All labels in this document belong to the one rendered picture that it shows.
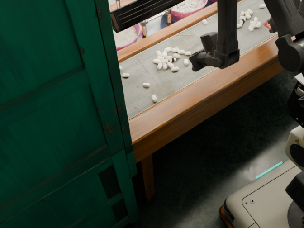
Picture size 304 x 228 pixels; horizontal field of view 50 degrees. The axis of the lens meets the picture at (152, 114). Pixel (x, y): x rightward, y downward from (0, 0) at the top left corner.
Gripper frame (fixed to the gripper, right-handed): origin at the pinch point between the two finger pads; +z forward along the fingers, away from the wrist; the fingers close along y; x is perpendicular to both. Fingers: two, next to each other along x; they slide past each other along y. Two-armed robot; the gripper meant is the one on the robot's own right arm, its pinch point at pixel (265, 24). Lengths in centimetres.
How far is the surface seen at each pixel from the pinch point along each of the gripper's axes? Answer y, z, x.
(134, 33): 50, 36, -21
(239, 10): -5.2, 21.3, -8.4
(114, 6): 48, 50, -37
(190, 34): 27.2, 21.6, -9.1
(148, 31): 39, 41, -18
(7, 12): 107, -59, -41
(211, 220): 59, 20, 90
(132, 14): 63, -7, -30
